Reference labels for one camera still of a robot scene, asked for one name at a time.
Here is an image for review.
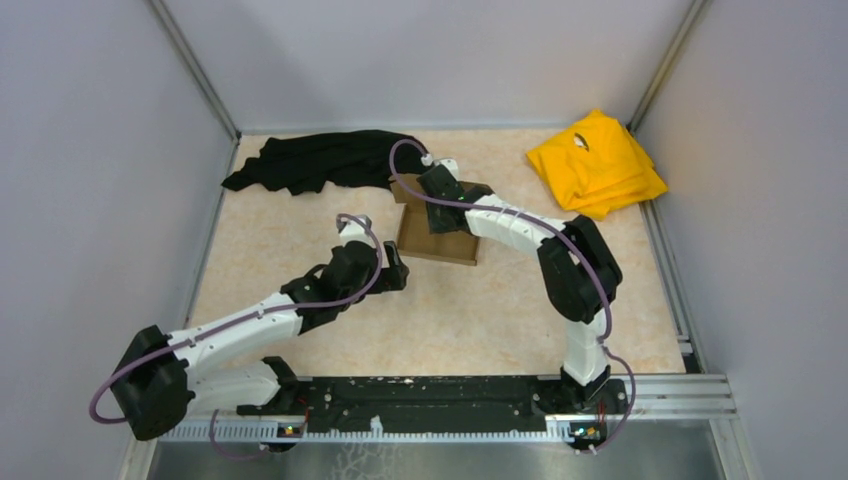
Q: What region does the black cloth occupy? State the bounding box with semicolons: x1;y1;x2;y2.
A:
222;130;427;196

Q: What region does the aluminium frame rail front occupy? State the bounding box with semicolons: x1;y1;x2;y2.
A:
159;374;737;446

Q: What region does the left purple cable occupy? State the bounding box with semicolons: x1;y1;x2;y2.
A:
88;213;386;462

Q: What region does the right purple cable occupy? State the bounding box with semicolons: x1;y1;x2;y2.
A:
388;137;637;456

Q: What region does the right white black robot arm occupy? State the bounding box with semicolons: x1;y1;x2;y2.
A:
417;154;623;412

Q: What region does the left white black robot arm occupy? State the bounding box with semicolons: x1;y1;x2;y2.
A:
98;214;409;441

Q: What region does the yellow folded cloth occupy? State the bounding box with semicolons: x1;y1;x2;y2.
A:
526;109;669;220

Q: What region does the left aluminium corner post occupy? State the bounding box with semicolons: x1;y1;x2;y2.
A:
145;0;241;142

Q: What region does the purple cable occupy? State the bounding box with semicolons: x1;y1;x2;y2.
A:
388;137;637;456
88;213;386;462

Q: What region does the aluminium corner post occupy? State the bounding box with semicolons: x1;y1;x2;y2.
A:
145;0;241;142
627;0;713;134

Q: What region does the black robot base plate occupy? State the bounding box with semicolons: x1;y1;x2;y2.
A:
236;375;627;434

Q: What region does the brown cardboard paper box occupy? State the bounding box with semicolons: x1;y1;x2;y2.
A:
390;171;492;266

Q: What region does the right aluminium corner post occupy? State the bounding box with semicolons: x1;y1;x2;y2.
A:
627;0;713;134

